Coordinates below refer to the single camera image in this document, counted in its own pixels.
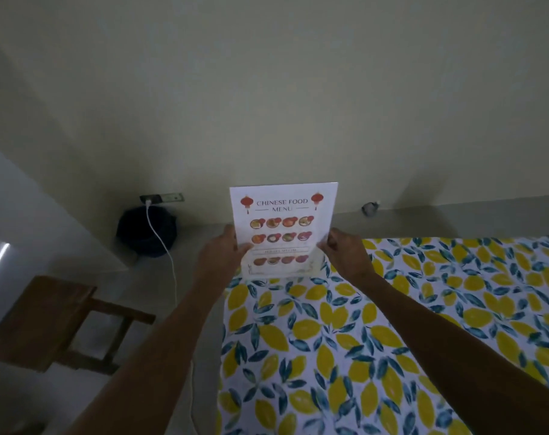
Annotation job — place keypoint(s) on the person's right hand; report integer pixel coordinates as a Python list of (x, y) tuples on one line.
[(349, 258)]

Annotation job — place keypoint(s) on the person's left hand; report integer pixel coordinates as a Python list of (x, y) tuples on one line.
[(218, 260)]

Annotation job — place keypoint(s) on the person's left thumb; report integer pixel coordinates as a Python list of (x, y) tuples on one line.
[(243, 249)]

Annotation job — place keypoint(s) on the person's right thumb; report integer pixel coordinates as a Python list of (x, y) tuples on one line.
[(325, 247)]

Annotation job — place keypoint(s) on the clear acrylic menu stand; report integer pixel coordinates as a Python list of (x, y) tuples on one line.
[(281, 267)]

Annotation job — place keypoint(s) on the white printed menu sheet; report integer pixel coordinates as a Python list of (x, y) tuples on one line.
[(283, 224)]

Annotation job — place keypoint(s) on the person's left forearm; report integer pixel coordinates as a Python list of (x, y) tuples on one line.
[(154, 357)]

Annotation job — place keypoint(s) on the person's right forearm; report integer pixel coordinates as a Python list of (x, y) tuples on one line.
[(455, 357)]

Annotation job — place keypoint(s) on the black round bag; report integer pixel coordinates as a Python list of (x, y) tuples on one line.
[(145, 231)]

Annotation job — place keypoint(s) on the lemon print tablecloth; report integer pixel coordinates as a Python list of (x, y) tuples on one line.
[(392, 339)]

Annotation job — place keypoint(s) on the brown wooden stool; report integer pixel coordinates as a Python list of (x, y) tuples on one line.
[(52, 323)]

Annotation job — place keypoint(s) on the small grey wall fixture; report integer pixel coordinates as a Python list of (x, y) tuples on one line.
[(370, 208)]

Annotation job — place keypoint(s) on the wall power socket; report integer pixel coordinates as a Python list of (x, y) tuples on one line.
[(162, 198)]

